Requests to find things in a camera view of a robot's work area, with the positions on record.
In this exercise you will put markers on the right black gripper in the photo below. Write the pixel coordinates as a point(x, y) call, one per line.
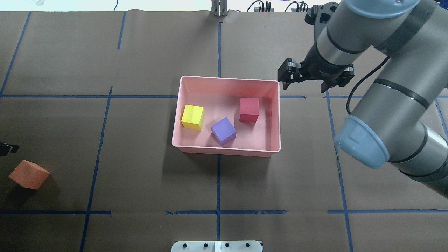
point(321, 67)

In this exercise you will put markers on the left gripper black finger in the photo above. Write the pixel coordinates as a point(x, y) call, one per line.
point(6, 148)

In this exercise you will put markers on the orange foam block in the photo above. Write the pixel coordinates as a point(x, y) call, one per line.
point(29, 175)

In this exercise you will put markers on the red foam block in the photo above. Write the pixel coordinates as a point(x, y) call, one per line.
point(249, 109)

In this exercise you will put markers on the purple foam block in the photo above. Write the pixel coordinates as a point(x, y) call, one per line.
point(224, 131)

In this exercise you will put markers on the yellow foam block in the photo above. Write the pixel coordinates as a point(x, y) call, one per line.
point(193, 117)

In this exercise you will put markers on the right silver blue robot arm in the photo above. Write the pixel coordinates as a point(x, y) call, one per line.
point(385, 125)

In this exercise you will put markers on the pink plastic bin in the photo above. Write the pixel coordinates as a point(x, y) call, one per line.
point(220, 98)

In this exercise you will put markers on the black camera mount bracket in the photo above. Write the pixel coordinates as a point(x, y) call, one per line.
point(319, 16)

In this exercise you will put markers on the aluminium frame post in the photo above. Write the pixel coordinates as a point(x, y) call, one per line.
point(219, 8)

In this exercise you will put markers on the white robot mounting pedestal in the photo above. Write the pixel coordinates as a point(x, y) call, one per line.
point(218, 246)

